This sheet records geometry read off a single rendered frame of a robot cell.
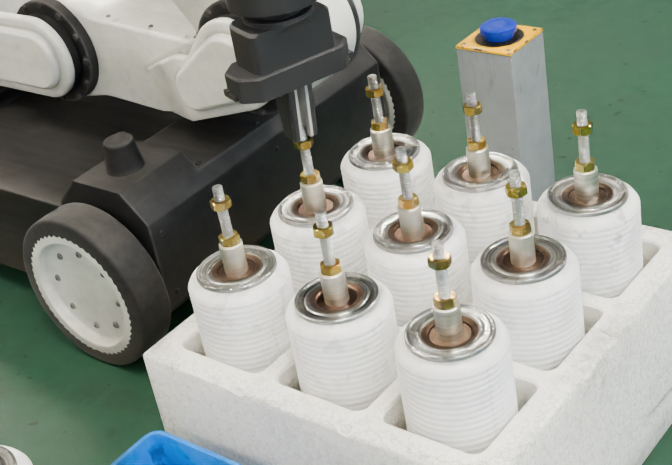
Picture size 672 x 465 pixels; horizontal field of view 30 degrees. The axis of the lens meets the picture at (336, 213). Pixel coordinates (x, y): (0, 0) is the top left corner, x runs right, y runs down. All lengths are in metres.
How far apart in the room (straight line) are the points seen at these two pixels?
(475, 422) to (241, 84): 0.36
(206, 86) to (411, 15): 0.93
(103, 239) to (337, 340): 0.43
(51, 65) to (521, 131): 0.62
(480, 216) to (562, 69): 0.85
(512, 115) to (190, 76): 0.37
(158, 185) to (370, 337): 0.47
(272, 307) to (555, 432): 0.28
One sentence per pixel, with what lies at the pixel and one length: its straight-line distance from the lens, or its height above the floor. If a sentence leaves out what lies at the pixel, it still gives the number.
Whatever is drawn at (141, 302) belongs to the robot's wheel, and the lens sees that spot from 1.42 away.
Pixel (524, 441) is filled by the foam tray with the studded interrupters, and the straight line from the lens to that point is 1.03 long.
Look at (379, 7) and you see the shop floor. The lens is 2.39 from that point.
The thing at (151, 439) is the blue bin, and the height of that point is 0.12.
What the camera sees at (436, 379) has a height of 0.24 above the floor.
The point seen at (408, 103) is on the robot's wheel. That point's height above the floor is 0.10.
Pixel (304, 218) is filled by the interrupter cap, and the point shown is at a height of 0.25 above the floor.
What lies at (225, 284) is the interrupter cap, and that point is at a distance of 1.14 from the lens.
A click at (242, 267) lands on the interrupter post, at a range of 1.16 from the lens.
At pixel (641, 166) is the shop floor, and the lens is 1.75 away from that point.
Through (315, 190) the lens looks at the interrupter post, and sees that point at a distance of 1.22.
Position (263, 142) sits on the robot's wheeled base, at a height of 0.18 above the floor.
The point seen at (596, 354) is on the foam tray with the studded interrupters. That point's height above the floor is 0.18.
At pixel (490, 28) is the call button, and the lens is 1.37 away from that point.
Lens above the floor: 0.86
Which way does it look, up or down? 30 degrees down
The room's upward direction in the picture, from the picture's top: 11 degrees counter-clockwise
